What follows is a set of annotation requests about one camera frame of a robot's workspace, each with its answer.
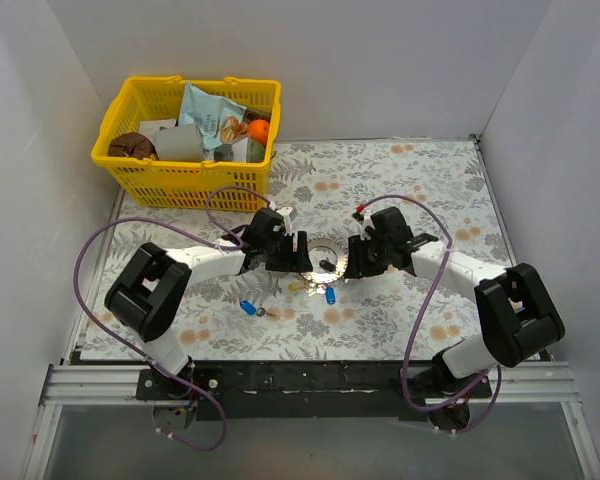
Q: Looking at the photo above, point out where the white paper in basket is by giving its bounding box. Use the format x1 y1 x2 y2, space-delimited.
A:
137 118 177 140

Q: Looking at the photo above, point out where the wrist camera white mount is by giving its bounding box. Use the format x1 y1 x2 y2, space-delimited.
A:
277 206 298 222
352 204 376 241

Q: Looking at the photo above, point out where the grey paper cup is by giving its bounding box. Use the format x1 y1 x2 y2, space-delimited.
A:
153 124 204 162

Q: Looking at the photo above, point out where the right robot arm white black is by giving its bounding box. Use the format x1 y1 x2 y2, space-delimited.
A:
344 207 565 398

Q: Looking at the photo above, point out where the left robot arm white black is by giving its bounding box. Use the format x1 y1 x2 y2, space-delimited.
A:
105 207 313 400

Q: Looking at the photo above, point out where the yellow key tag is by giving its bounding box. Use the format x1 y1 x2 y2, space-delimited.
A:
288 282 306 292

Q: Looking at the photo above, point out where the green item in basket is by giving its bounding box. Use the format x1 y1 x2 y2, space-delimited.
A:
246 139 266 163

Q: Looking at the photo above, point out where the blue key tag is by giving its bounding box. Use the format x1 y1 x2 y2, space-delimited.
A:
325 287 336 305
239 300 266 317

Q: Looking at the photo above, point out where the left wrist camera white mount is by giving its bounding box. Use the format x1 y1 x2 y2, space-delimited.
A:
277 206 298 222

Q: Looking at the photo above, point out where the yellow plastic basket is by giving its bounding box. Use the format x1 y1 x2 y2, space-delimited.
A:
91 76 281 212

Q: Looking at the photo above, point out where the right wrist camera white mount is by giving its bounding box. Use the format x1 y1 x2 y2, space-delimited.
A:
352 204 376 241

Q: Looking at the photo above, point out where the floral table mat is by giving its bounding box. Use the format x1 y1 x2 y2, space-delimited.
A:
81 141 543 362

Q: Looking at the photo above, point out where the orange fruit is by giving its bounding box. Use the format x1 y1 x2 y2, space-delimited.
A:
247 119 270 147

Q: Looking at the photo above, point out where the light blue snack bag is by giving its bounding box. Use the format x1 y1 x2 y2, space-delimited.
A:
178 82 246 150

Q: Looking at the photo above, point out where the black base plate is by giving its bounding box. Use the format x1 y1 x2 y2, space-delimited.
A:
135 360 479 421

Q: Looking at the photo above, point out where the loose blue key tag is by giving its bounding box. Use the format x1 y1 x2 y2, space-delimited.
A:
239 300 266 317

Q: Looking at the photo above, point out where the brown round pastry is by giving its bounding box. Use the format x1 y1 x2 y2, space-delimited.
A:
107 132 156 160

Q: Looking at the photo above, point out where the aluminium frame rail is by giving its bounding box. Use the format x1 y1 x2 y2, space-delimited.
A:
21 362 600 480

